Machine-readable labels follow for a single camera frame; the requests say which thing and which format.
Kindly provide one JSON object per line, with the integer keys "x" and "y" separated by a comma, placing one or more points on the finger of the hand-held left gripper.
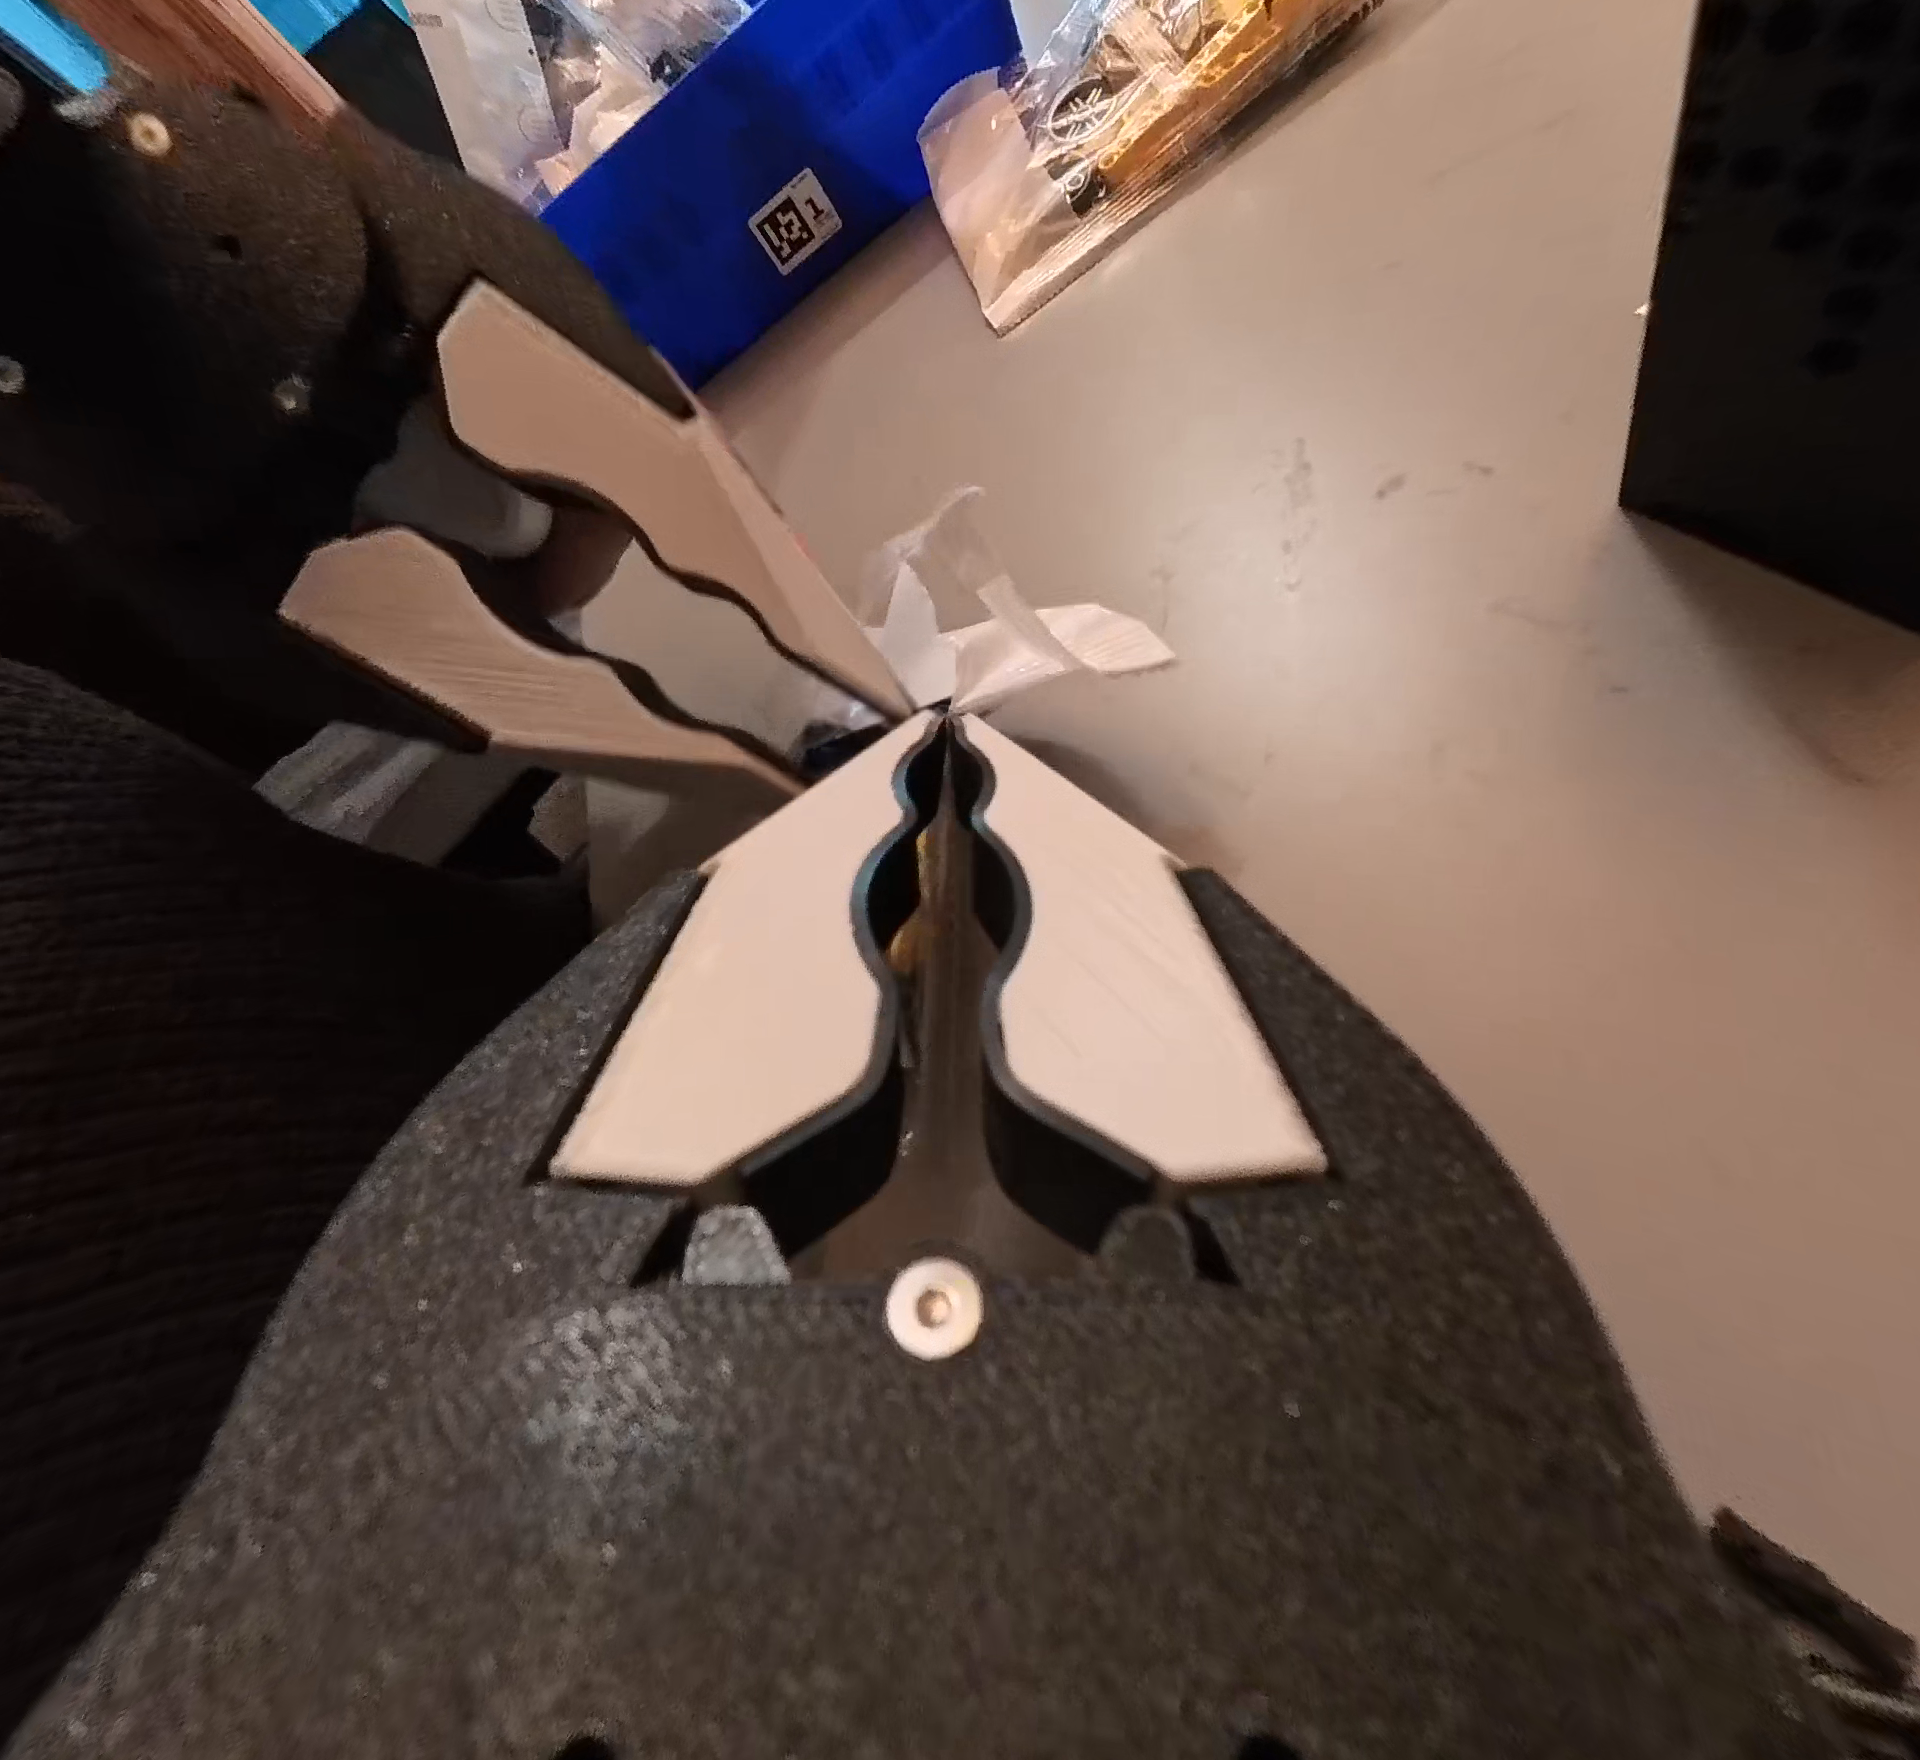
{"x": 630, "y": 455}
{"x": 451, "y": 650}

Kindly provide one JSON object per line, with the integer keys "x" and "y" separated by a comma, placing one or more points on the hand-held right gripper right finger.
{"x": 1141, "y": 1024}

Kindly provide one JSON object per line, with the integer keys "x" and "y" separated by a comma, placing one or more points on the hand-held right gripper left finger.
{"x": 751, "y": 1024}

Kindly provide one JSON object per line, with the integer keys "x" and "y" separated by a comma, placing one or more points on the small clear parts bag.
{"x": 1036, "y": 643}

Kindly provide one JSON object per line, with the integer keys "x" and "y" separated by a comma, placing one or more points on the pile of black red pins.
{"x": 1816, "y": 1625}

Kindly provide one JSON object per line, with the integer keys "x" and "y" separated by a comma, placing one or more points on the person's left hand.
{"x": 582, "y": 562}

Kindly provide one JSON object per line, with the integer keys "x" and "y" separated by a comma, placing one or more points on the blue plastic bin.
{"x": 839, "y": 109}

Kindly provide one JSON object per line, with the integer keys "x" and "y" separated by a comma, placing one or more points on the crumpled clear parts bag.
{"x": 555, "y": 5}

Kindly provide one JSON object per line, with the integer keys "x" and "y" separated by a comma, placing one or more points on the clear bag of yellow beams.
{"x": 1184, "y": 64}

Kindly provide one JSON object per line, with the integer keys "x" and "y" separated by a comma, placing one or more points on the black perforated block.
{"x": 1799, "y": 214}

